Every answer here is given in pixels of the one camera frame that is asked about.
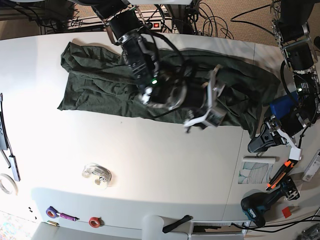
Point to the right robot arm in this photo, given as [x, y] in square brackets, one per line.
[161, 85]

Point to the purple marker pen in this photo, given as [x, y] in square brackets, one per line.
[68, 217]

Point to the red tape roll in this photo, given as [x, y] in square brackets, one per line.
[95, 222]

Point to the purple tape roll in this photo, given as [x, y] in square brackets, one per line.
[52, 212]

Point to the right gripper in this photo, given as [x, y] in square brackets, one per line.
[209, 114]

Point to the dark remote control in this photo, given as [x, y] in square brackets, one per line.
[3, 139]

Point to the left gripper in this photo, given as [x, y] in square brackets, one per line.
[274, 132]

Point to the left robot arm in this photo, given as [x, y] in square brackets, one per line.
[298, 73]

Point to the gold green small cylinder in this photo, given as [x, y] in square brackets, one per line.
[53, 223]

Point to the black power strip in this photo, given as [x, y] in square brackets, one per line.
[154, 25]

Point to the blue box with black knob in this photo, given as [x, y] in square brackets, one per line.
[281, 106]

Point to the dark green t-shirt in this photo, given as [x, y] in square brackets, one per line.
[100, 81]

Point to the orange black utility knife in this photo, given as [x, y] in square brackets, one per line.
[281, 173]

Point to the white rectangular device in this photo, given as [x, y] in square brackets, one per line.
[312, 168]

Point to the paper instruction booklet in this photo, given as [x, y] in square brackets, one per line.
[256, 170]

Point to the grey usb hub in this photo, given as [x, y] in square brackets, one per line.
[14, 168]

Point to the red square card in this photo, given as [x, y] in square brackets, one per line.
[286, 212]

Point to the white tape roll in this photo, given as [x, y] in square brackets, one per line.
[8, 185]

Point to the black cordless drill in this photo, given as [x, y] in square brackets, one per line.
[255, 205]

